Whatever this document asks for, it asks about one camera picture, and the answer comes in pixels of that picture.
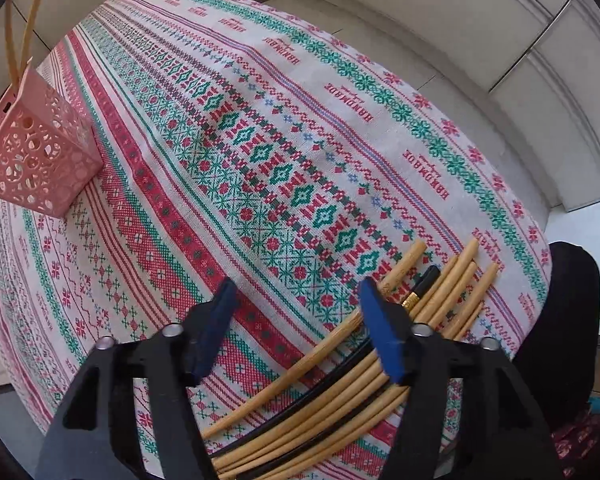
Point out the red patterned cloth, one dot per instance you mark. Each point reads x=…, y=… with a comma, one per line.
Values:
x=580, y=445

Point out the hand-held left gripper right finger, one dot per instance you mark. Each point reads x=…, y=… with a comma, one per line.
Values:
x=380, y=330

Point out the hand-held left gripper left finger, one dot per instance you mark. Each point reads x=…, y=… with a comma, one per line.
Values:
x=220, y=330

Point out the pink perforated utensil holder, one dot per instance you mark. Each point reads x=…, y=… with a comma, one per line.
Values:
x=35, y=160

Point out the embroidered pattern tablecloth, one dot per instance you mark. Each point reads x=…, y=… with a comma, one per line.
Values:
x=280, y=110

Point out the black chair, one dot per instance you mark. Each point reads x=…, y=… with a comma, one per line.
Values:
x=560, y=310

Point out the bundle of bamboo chopsticks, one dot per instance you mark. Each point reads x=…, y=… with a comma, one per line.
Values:
x=412, y=255

